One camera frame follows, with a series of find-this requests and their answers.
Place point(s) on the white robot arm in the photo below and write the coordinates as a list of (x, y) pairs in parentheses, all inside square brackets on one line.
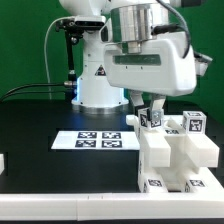
[(133, 22)]

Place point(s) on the paper sheet with tags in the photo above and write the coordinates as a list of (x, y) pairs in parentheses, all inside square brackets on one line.
[(95, 140)]

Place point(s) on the white tagged chair part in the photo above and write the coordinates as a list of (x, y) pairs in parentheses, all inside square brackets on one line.
[(189, 149)]

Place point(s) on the white part at left edge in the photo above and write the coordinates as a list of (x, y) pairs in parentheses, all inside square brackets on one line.
[(1, 163)]

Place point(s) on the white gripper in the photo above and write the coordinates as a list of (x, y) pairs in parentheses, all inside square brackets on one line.
[(159, 68)]

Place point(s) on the long white chair back part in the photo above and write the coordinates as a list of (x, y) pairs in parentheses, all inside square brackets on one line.
[(154, 148)]

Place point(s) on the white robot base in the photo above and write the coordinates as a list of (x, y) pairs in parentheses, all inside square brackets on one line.
[(94, 93)]

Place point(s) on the white chair seat part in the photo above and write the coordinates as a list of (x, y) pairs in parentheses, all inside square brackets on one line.
[(174, 179)]

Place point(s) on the small white tagged cube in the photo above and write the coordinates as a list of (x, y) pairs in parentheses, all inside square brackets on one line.
[(194, 122)]

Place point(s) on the black camera on stand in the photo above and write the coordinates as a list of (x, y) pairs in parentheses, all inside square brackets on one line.
[(74, 28)]

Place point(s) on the white L-shaped fence frame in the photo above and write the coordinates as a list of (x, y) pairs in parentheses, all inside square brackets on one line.
[(117, 206)]

